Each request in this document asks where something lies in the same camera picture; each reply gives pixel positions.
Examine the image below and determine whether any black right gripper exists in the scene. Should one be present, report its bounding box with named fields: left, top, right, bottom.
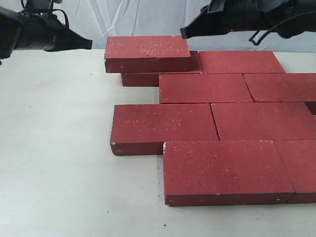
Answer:
left=180, top=0, right=279, bottom=39

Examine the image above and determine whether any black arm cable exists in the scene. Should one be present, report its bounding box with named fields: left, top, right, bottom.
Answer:
left=248, top=9, right=316, bottom=46
left=21, top=0, right=70, bottom=28

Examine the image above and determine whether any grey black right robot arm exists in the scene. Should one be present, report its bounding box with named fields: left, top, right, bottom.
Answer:
left=180, top=0, right=316, bottom=39

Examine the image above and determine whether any third row red brick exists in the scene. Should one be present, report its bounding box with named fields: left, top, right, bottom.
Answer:
left=211, top=102, right=316, bottom=140

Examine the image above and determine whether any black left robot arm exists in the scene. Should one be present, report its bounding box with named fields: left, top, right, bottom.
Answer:
left=0, top=0, right=92, bottom=60

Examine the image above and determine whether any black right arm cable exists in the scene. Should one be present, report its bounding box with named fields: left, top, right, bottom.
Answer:
left=248, top=9, right=316, bottom=46

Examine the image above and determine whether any front large red brick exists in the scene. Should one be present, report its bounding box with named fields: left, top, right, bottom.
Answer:
left=163, top=140, right=295, bottom=206

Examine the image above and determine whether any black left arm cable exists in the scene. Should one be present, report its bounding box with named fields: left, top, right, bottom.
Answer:
left=21, top=0, right=70, bottom=28

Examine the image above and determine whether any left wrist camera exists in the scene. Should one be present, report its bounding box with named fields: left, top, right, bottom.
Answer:
left=20, top=0, right=63, bottom=11

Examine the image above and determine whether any bottom left back brick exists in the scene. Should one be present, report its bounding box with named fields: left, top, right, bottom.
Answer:
left=120, top=51, right=203, bottom=87

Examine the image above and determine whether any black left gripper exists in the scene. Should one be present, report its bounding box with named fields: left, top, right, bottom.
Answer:
left=14, top=9, right=92, bottom=52

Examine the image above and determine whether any right second row brick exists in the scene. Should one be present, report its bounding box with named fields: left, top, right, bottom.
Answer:
left=243, top=73, right=316, bottom=102

